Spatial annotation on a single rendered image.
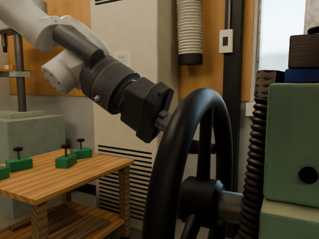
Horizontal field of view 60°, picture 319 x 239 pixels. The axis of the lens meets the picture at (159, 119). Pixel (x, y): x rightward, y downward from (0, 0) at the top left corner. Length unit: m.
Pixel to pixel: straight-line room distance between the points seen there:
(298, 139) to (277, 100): 0.03
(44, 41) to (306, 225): 0.53
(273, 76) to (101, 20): 1.72
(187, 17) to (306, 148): 1.53
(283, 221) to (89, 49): 0.38
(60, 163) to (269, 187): 1.36
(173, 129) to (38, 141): 2.07
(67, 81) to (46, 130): 1.81
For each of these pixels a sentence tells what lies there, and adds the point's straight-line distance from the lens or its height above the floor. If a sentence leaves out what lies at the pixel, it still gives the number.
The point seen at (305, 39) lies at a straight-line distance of 0.26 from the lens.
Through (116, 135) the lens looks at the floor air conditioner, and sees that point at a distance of 1.85.
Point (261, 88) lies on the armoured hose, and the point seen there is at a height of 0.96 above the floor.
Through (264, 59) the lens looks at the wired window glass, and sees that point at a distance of 1.81.
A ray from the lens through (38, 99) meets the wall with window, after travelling 2.91.
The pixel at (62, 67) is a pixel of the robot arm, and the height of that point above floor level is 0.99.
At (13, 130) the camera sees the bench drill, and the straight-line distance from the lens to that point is 2.18.
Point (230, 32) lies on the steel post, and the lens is 1.69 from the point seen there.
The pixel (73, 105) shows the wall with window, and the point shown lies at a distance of 2.54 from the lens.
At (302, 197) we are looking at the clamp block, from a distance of 0.23.
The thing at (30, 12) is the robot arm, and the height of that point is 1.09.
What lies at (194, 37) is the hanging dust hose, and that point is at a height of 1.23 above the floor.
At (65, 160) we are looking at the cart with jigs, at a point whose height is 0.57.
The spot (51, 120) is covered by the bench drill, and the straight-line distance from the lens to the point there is 2.34.
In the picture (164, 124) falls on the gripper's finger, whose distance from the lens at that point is 0.45.
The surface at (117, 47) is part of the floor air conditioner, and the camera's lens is 1.82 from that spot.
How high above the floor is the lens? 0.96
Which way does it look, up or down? 7 degrees down
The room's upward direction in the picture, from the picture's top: straight up
